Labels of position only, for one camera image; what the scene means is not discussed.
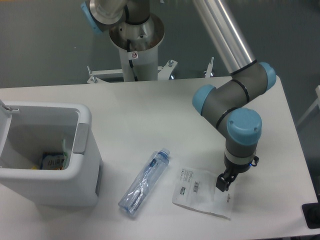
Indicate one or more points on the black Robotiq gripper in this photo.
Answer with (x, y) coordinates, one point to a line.
(224, 180)

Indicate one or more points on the white plastic packaging bag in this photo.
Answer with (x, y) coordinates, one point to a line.
(195, 189)

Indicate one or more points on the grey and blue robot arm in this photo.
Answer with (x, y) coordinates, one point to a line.
(223, 107)

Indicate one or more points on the white open trash can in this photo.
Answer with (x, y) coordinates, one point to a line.
(29, 129)

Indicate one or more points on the crushed clear plastic bottle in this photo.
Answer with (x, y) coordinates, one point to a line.
(144, 181)

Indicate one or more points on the black device at table edge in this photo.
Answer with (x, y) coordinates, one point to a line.
(311, 212)

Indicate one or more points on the snack wrapper in bin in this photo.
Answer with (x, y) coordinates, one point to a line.
(52, 161)

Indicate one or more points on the white frame at right edge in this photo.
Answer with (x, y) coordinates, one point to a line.
(311, 112)

